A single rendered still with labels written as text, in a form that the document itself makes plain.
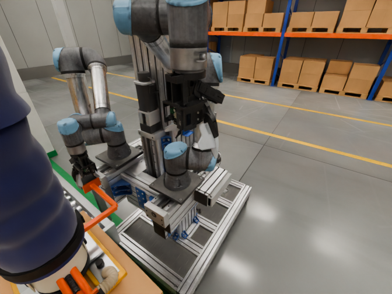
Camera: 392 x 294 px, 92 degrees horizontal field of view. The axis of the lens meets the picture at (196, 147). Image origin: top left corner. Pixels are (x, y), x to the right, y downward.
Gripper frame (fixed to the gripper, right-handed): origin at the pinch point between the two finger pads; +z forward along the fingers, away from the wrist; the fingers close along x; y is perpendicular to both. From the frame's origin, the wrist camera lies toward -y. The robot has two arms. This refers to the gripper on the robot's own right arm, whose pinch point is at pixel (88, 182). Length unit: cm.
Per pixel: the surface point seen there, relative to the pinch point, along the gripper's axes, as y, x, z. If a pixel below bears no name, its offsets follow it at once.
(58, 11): -287, 126, -93
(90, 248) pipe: 28.7, -16.3, 8.7
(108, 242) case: 28.0, -9.4, 13.6
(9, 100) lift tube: 37, -18, -55
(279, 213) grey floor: 76, 144, 107
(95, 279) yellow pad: 39.1, -20.8, 11.9
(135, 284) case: 51, -12, 14
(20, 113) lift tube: 38, -18, -53
